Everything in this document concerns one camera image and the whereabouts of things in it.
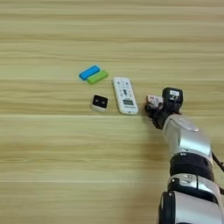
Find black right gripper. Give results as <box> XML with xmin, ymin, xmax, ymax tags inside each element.
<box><xmin>143</xmin><ymin>103</ymin><xmax>182</xmax><ymax>130</ymax></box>

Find red and white card box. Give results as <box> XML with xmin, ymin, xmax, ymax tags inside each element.
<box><xmin>145</xmin><ymin>94</ymin><xmax>165</xmax><ymax>110</ymax></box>

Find white remote control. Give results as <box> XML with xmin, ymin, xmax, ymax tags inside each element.
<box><xmin>111</xmin><ymin>76</ymin><xmax>140</xmax><ymax>116</ymax></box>

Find small white device black face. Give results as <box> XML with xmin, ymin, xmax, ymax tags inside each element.
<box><xmin>89</xmin><ymin>94</ymin><xmax>109</xmax><ymax>114</ymax></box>

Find green rectangular block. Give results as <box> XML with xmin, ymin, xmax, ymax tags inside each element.
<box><xmin>86</xmin><ymin>69</ymin><xmax>110</xmax><ymax>86</ymax></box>

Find blue rectangular block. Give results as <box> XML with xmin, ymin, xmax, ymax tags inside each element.
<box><xmin>78</xmin><ymin>64</ymin><xmax>102</xmax><ymax>81</ymax></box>

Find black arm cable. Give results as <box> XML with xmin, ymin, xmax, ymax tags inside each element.
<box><xmin>211</xmin><ymin>150</ymin><xmax>224</xmax><ymax>196</ymax></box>

